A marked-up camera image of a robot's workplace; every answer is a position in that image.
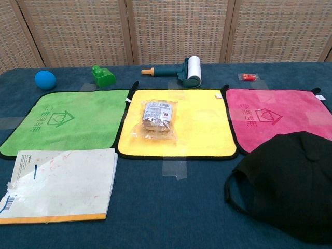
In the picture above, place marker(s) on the clear tape strip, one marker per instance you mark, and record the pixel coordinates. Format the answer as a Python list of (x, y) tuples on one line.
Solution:
[(85, 86), (10, 123), (173, 168)]

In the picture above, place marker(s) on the white notepad orange spine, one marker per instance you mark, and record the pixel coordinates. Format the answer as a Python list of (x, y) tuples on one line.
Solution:
[(64, 181)]

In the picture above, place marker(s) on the small red candy packet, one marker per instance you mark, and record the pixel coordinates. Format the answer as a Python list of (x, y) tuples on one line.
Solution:
[(247, 77)]

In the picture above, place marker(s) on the teal lint roller orange tip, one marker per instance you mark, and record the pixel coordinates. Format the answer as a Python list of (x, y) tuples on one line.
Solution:
[(192, 68)]

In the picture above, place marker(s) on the blue foam ball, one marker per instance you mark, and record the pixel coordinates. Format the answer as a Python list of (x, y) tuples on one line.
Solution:
[(45, 80)]

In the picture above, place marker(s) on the green microfiber cloth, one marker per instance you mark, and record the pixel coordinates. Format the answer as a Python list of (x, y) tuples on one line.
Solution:
[(77, 124)]

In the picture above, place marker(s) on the pink microfiber cloth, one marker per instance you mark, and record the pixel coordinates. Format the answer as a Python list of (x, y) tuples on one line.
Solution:
[(259, 129)]

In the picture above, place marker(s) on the packaged snack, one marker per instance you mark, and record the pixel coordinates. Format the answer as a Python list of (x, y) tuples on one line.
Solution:
[(155, 119)]

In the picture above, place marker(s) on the black face mask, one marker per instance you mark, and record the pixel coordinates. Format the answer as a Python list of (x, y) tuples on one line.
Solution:
[(285, 186)]

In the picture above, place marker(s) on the yellow microfiber cloth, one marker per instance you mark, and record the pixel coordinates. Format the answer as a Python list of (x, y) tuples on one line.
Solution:
[(202, 129)]

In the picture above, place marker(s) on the green toy building block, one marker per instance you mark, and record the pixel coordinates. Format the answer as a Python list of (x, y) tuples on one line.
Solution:
[(102, 77)]

